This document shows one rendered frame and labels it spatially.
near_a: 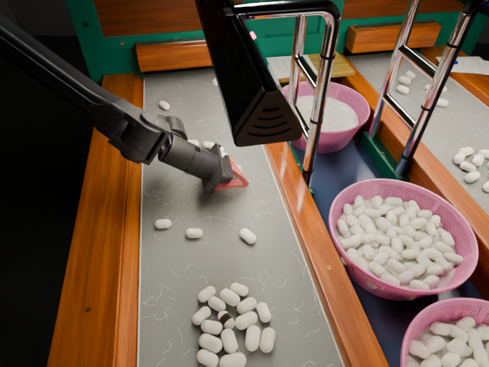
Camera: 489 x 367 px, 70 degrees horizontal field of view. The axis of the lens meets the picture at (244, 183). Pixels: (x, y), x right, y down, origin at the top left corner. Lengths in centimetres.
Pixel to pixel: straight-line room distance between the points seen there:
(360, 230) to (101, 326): 49
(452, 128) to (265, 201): 58
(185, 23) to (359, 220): 77
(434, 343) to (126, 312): 48
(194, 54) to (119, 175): 48
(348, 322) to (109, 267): 40
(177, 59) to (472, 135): 85
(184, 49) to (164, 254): 65
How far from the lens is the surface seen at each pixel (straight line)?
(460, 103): 123
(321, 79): 65
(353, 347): 58
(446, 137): 105
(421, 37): 138
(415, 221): 79
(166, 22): 117
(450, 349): 66
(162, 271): 66
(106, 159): 87
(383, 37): 130
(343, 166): 96
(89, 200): 78
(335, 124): 100
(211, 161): 68
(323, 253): 65
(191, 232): 68
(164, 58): 113
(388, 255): 71
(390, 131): 97
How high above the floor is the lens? 129
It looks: 45 degrees down
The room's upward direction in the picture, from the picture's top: straight up
